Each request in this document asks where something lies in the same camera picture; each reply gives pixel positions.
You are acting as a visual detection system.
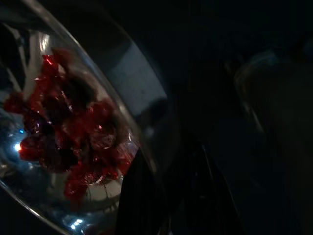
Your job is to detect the red candies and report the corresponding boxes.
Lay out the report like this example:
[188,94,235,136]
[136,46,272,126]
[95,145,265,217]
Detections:
[3,47,140,211]

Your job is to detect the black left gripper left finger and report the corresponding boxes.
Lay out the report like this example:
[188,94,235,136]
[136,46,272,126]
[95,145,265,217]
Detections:
[116,148,172,235]

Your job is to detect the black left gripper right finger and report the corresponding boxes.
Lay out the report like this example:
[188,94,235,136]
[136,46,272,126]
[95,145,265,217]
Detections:
[176,141,242,235]

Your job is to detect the shiny steel bowl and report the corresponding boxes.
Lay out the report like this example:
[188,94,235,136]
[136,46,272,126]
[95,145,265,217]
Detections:
[0,0,183,235]

